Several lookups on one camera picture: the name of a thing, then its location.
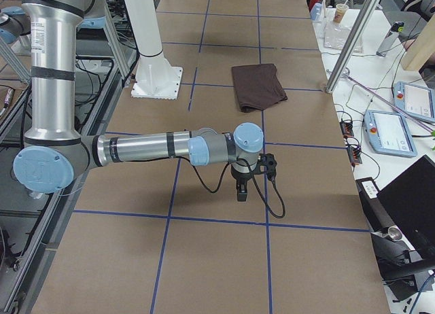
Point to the near teach pendant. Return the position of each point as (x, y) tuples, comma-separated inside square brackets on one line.
[(388, 134)]

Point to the teach pendant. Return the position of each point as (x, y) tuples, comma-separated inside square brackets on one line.
[(388, 134), (417, 101)]

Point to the far teach pendant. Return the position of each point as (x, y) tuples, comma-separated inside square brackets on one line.
[(417, 101)]

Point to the dark brown t-shirt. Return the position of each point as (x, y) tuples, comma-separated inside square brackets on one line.
[(257, 87)]

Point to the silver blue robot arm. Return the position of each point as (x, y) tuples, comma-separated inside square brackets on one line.
[(102, 123)]

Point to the black laptop on stand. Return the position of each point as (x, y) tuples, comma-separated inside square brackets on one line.
[(401, 219)]

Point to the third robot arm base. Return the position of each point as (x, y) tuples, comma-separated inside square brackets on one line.
[(16, 30)]

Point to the aluminium frame rack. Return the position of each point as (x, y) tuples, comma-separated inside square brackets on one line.
[(77, 66)]

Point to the paper coffee cup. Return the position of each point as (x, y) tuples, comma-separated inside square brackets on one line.
[(340, 11)]

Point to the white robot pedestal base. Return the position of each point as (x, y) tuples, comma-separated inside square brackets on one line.
[(155, 78)]

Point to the aluminium frame post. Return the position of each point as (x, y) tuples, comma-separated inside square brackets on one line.
[(358, 27)]

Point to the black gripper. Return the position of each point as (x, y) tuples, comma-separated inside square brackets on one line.
[(239, 178)]

